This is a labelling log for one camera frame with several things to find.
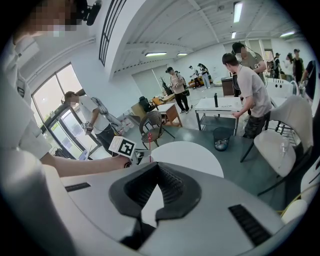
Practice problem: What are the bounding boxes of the person's left forearm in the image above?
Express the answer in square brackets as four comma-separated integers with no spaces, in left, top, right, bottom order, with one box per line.
[41,153,131,178]

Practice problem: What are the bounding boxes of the black grille panel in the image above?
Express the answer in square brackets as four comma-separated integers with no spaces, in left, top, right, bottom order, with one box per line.
[98,0,127,67]

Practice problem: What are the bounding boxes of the black mesh waste bin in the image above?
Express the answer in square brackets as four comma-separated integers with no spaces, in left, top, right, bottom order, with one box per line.
[212,126,233,152]

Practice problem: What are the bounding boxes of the person's head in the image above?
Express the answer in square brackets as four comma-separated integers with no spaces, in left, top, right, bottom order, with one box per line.
[13,0,85,38]

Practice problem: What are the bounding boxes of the white rectangular table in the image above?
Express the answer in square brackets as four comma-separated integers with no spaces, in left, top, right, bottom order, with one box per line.
[194,96,245,137]

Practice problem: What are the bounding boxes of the black head-mounted camera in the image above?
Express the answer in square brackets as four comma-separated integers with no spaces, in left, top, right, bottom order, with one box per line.
[79,0,103,27]

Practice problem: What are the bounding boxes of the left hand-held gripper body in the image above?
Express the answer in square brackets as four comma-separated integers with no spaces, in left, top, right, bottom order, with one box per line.
[108,135,146,169]

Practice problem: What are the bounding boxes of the black office chair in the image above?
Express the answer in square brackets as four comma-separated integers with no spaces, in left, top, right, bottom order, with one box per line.
[138,95,157,113]

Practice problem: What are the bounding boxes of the brown wicker chair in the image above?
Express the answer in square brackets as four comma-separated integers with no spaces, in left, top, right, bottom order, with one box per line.
[138,110,176,150]

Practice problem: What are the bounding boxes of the small wooden desk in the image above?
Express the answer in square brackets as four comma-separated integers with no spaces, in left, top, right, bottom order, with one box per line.
[156,102,184,128]

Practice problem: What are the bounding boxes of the white chair with black legs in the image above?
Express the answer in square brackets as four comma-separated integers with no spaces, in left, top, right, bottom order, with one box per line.
[239,95,315,196]

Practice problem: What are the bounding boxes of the person's white shirt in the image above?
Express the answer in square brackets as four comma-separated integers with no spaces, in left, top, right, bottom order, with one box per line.
[0,34,77,256]

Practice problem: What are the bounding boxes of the grey cloth on chair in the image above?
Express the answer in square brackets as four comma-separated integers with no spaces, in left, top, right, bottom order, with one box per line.
[269,95,315,151]

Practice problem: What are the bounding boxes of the clear plastic bottle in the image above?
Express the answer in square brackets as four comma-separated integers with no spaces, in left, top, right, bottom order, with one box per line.
[277,138,292,171]

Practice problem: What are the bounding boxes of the white moulded chair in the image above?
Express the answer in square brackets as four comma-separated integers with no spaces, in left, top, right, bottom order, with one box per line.
[299,159,320,201]

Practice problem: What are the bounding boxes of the dark brown cabinet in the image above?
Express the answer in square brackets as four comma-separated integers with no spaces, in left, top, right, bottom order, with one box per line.
[220,76,235,98]

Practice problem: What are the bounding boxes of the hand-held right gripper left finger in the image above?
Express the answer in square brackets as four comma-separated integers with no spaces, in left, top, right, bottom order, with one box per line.
[108,161,161,219]

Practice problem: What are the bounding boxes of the large glass window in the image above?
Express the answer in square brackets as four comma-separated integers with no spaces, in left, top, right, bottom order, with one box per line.
[30,63,103,161]

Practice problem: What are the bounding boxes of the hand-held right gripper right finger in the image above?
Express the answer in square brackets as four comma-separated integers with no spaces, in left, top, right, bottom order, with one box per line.
[155,161,202,222]

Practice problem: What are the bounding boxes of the yellow cable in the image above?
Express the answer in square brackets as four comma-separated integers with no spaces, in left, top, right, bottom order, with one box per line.
[276,174,320,218]

